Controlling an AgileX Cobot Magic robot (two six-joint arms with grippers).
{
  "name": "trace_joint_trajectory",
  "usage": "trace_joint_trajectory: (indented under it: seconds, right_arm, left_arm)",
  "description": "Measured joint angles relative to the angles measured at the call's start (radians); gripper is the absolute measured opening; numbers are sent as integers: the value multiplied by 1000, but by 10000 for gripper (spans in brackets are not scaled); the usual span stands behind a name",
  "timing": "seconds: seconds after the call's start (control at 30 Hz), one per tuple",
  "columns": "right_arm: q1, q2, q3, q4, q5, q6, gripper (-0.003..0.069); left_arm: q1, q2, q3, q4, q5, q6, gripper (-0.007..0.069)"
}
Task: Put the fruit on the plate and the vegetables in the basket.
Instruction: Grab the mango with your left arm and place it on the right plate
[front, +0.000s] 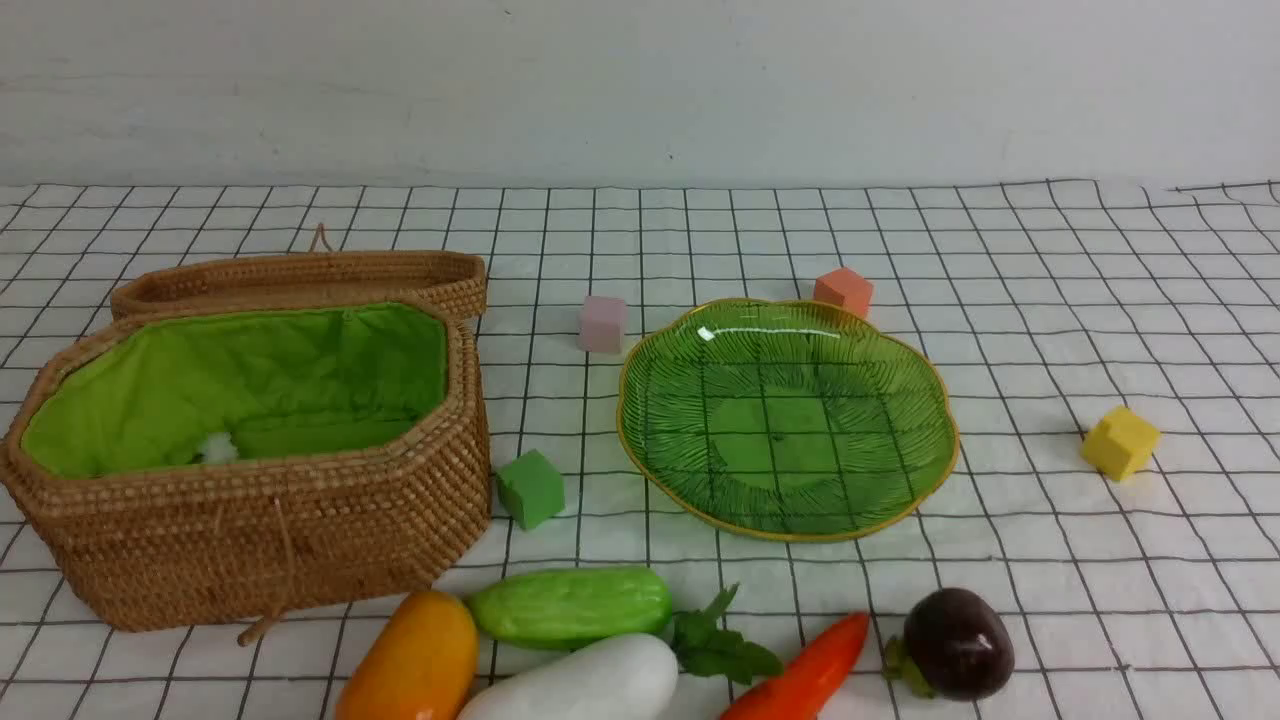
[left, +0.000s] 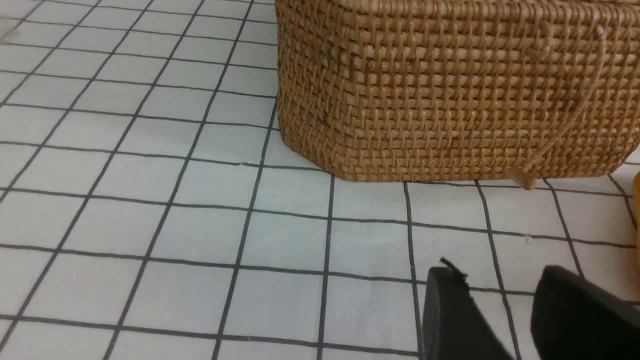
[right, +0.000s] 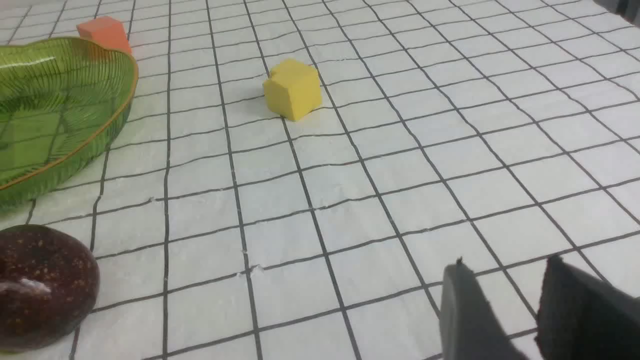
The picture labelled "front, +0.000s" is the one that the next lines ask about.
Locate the pink foam cube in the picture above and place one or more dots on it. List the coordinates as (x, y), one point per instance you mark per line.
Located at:
(602, 324)

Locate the orange yellow toy mango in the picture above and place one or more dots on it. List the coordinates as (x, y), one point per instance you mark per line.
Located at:
(421, 666)

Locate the white checkered tablecloth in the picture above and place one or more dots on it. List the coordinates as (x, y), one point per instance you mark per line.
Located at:
(1043, 305)

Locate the woven rattan basket green lining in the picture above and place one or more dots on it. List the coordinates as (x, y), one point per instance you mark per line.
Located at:
(239, 461)

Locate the orange foam cube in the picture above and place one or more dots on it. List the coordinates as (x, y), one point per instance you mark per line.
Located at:
(845, 288)

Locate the orange toy carrot with leaves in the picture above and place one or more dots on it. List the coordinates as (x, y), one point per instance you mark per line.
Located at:
(796, 690)

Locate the green toy cucumber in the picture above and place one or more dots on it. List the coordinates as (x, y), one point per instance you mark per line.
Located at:
(567, 609)

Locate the green foam cube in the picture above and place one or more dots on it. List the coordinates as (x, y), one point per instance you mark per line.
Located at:
(531, 489)

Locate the green glass leaf plate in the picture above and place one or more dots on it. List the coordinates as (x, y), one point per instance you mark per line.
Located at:
(791, 421)

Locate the white toy radish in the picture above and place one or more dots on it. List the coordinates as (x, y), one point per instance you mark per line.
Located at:
(629, 676)

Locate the yellow foam cube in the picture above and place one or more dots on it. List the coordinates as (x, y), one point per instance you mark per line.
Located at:
(1120, 444)

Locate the dark purple toy mangosteen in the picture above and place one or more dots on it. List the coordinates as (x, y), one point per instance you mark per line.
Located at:
(953, 646)

